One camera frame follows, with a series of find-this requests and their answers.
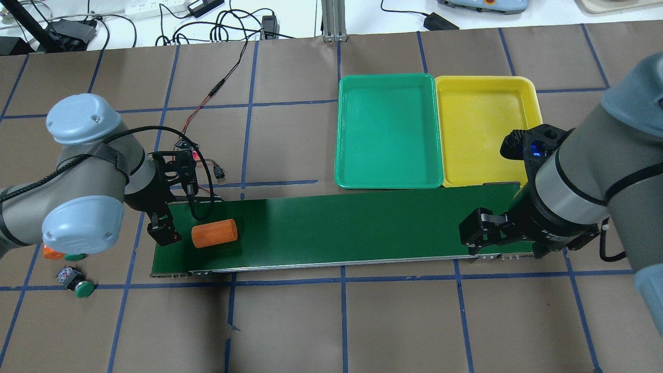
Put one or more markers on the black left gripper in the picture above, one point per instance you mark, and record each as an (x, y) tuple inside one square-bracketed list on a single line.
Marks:
[(147, 196)]

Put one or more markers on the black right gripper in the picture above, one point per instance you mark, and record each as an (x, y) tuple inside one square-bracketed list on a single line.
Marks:
[(550, 220)]

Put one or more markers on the plain orange cylinder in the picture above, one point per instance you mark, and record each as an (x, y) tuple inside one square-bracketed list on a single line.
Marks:
[(214, 233)]

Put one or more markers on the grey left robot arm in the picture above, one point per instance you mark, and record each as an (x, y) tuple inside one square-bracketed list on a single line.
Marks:
[(79, 208)]

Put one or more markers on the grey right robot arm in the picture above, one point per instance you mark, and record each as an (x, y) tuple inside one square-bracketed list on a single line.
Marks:
[(602, 179)]

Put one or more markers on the green conveyor belt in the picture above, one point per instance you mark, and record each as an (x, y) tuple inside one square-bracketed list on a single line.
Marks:
[(330, 230)]

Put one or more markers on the green push button near cylinder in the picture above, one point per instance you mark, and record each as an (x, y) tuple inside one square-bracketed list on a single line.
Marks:
[(74, 257)]

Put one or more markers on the green push button apart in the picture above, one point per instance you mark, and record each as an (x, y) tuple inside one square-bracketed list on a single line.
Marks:
[(74, 280)]

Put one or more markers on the yellow plastic tray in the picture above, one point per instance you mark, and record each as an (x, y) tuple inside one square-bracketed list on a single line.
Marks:
[(475, 114)]

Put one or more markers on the orange cylinder with label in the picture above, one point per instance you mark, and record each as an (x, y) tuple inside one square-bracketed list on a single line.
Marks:
[(51, 254)]

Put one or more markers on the green plastic tray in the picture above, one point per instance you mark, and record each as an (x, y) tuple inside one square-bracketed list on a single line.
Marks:
[(388, 132)]

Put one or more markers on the black power adapter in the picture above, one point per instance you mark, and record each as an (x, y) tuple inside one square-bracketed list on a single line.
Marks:
[(435, 22)]

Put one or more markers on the white power strip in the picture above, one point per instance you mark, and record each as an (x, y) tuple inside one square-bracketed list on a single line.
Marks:
[(136, 10)]

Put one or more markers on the blue teach pendant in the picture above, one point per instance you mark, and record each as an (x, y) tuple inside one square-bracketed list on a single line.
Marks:
[(503, 7)]

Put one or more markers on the aluminium frame post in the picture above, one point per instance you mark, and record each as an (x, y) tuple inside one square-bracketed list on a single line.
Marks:
[(333, 21)]

